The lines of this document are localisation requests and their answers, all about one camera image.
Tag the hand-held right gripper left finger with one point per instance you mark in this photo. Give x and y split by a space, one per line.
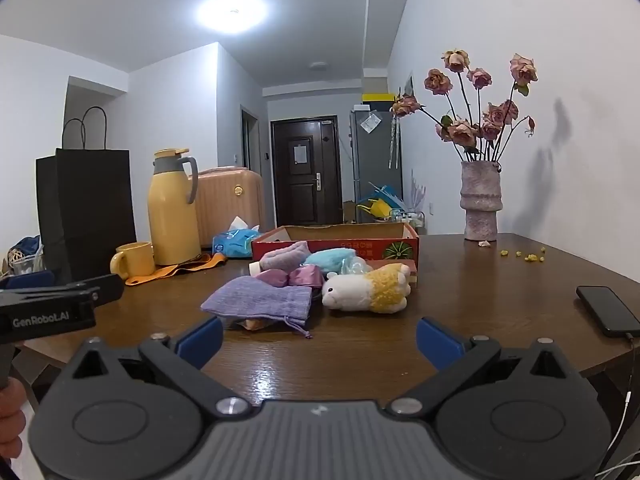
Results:
200 342

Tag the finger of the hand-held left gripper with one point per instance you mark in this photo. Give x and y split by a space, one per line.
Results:
107 287
25 280

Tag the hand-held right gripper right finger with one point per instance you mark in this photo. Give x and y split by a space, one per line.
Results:
439 342

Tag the white yellow alpaca plush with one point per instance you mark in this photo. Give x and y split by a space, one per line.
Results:
370 290

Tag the lilac satin bundle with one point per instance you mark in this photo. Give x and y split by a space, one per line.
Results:
272 278

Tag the clear plastic bag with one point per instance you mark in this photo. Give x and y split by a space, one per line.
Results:
357 266

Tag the lilac fluffy cloth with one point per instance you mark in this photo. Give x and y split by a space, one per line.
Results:
282 257

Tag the pink patterned cloth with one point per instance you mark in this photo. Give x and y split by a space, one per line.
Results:
305 276

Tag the light blue fluffy cloth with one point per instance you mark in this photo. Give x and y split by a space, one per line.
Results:
327 260

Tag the red cardboard box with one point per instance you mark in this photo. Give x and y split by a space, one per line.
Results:
340 232

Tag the person's left hand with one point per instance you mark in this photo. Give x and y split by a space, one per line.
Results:
10 420

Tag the woven rattan ball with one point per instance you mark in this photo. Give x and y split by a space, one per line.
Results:
15 260

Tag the dark blue bag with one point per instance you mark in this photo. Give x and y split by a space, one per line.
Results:
32 247

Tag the yellow mug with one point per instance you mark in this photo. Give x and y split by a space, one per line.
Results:
137 260

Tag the black paper bag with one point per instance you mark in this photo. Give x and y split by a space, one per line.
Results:
85 200

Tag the yellow thermos jug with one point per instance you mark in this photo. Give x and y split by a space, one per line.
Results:
172 210

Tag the blue tissue pack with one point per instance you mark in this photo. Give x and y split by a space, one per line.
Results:
232 244

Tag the scattered yellow petal crumbs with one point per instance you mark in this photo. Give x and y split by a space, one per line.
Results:
529 258

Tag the metal storage cart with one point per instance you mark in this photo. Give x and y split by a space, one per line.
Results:
407 220

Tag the pink suitcase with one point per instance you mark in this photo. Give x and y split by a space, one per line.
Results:
225 210

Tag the yellow watering can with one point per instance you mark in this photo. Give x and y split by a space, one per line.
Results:
380 208

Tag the pink stone vase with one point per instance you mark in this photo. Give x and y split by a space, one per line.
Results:
480 200

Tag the tall cardboard box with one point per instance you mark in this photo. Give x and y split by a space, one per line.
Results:
349 212

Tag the black smartphone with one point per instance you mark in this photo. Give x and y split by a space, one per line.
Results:
605 310

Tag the dark brown entrance door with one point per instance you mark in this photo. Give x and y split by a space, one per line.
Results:
305 195

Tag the grey refrigerator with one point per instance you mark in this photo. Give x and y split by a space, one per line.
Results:
375 160

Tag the dried pink rose bouquet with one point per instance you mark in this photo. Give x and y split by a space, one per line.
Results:
462 132

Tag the white notice on door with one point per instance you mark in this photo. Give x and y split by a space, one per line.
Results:
300 154

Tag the paper sheet on refrigerator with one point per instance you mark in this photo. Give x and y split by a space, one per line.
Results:
371 123

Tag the yellow black box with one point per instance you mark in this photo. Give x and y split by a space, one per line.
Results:
377 96

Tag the small hallway ceiling lamp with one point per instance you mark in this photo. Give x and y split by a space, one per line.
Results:
318 65

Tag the bright round ceiling light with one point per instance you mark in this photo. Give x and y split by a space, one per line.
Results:
232 12

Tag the side door frame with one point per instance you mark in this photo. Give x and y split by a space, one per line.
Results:
250 140

